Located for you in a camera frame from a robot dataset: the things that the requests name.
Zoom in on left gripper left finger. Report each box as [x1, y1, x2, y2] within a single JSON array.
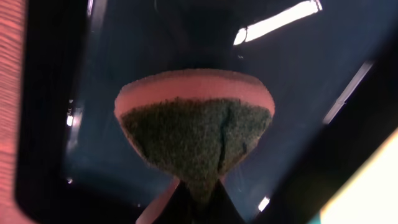
[[136, 179, 190, 224]]

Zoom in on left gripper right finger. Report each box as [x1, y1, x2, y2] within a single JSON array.
[[206, 180, 245, 224]]

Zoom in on green plate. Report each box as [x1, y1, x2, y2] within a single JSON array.
[[309, 131, 397, 224]]

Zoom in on black plastic tray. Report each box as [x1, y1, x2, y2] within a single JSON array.
[[16, 0, 397, 223]]

